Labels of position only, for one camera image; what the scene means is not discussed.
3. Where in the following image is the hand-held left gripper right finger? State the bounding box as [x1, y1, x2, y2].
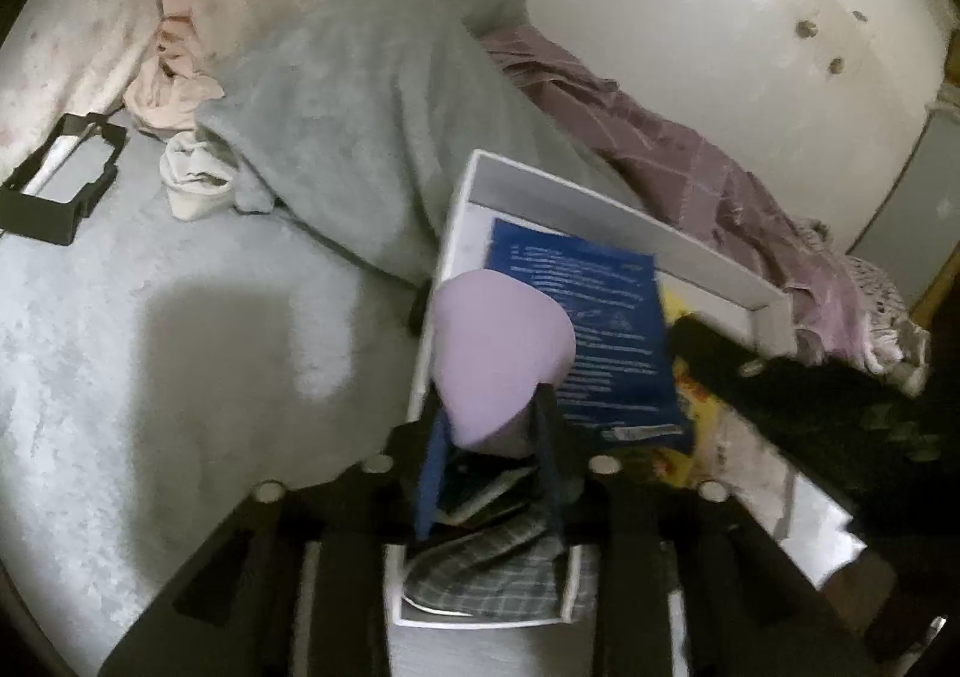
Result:
[529, 384, 878, 677]

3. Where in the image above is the white wardrobe door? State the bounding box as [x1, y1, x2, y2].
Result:
[397, 0, 946, 250]

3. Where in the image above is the purple striped blanket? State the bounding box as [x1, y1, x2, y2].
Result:
[480, 24, 871, 348]

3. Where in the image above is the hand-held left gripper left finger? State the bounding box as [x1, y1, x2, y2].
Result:
[97, 414, 451, 677]

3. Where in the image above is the white floral pillow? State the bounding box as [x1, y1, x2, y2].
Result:
[0, 0, 170, 153]

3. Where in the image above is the pink checked cloth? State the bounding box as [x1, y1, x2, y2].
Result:
[401, 512, 582, 622]

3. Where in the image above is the lilac soft pad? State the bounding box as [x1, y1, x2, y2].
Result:
[431, 272, 578, 457]

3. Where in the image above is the grey-green blanket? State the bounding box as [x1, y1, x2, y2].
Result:
[195, 0, 638, 288]

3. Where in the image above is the patterned white garment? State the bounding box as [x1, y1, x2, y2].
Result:
[795, 219, 931, 397]

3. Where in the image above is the black phone holder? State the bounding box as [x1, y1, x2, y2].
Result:
[0, 113, 128, 247]

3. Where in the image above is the yellow packet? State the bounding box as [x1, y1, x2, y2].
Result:
[652, 287, 721, 490]

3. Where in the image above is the white crumpled cloth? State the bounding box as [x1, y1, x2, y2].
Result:
[160, 131, 241, 222]

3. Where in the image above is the white cardboard box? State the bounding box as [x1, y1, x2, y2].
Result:
[382, 148, 860, 629]

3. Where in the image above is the small blue text packet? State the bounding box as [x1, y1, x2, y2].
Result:
[484, 218, 691, 453]

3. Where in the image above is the grey cabinet door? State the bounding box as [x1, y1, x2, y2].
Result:
[847, 99, 960, 310]

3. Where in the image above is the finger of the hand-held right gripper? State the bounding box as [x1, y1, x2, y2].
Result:
[667, 315, 863, 468]

